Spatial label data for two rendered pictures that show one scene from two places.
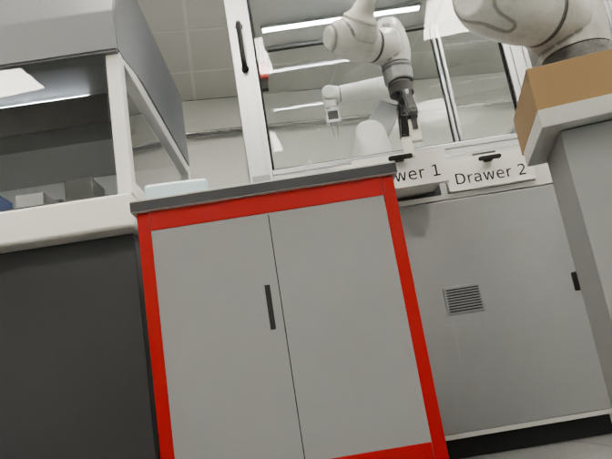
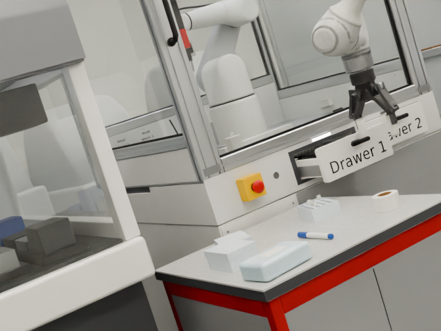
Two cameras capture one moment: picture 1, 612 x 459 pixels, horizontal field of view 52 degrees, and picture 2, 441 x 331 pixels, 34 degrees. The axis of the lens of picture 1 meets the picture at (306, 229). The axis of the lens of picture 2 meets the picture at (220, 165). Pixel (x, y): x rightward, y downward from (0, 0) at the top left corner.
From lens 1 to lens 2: 1.40 m
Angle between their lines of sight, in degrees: 33
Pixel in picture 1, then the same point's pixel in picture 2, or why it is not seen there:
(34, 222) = (45, 299)
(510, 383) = not seen: hidden behind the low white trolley
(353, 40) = (348, 43)
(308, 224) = (403, 268)
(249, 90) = (180, 67)
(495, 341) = not seen: hidden behind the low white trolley
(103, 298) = not seen: outside the picture
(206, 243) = (331, 311)
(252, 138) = (195, 125)
